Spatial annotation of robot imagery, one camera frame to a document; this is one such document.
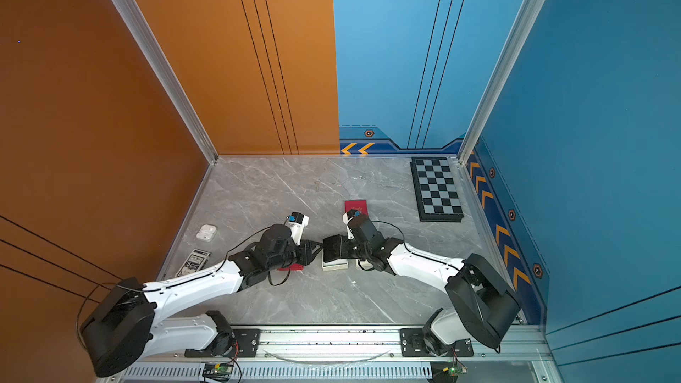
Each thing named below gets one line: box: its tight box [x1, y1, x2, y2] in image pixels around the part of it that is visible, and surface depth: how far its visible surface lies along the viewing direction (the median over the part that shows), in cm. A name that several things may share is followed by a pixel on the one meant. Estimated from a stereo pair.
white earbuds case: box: [195, 223, 218, 243], surface depth 98 cm
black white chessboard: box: [409, 156, 465, 223], surface depth 107 cm
